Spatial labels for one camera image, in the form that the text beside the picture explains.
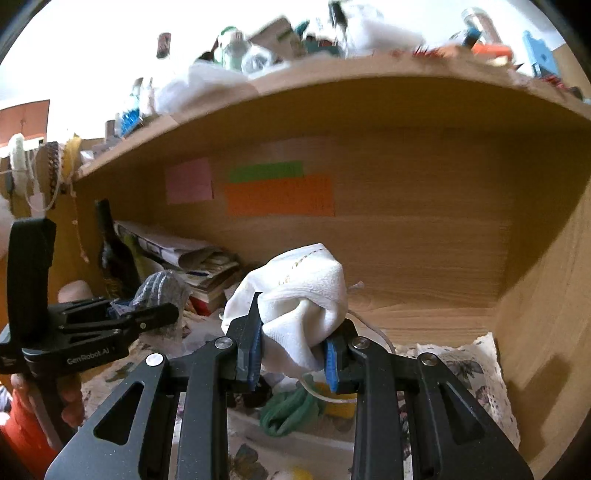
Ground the green knitted item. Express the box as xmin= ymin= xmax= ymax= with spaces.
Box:
xmin=259 ymin=384 xmax=324 ymax=438

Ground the white cloth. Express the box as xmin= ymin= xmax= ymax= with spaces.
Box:
xmin=221 ymin=243 xmax=349 ymax=378

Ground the grey knitted item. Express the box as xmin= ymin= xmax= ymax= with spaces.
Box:
xmin=129 ymin=270 xmax=190 ymax=338

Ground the person's left hand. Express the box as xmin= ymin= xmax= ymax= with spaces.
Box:
xmin=10 ymin=374 xmax=85 ymax=428

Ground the butterfly print cloth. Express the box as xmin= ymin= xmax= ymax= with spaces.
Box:
xmin=78 ymin=313 xmax=523 ymax=480

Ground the clear plastic storage box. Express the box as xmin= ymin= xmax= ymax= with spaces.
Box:
xmin=228 ymin=397 xmax=356 ymax=479

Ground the dark wine bottle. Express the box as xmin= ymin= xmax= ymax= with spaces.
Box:
xmin=95 ymin=199 xmax=140 ymax=300

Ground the stack of papers and books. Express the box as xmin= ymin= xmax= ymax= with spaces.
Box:
xmin=114 ymin=221 xmax=242 ymax=316

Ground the yellow white plush ball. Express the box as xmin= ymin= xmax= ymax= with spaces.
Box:
xmin=287 ymin=467 xmax=314 ymax=480

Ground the orange paper note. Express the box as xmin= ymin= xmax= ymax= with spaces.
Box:
xmin=224 ymin=175 xmax=335 ymax=217

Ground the pink paper note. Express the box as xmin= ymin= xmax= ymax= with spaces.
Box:
xmin=164 ymin=158 xmax=213 ymax=205

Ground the green paper strip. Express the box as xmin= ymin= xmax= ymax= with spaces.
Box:
xmin=228 ymin=161 xmax=304 ymax=183

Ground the wooden shelf board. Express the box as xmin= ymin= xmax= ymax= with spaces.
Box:
xmin=74 ymin=53 xmax=590 ymax=181

